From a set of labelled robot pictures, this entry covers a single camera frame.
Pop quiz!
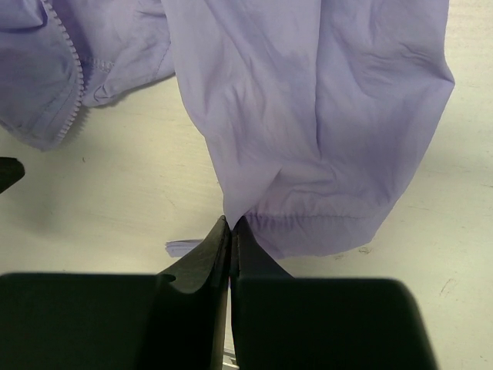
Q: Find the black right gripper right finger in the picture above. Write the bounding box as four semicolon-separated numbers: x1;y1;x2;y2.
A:
230;219;438;369

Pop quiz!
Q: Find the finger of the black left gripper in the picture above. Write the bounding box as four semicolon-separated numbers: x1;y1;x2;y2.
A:
0;156;25;193

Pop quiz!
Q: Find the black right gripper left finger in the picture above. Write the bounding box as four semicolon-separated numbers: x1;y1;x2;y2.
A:
1;218;230;369

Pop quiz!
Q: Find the lavender zip-up hooded jacket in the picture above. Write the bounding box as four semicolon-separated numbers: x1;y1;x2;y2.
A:
1;1;454;258

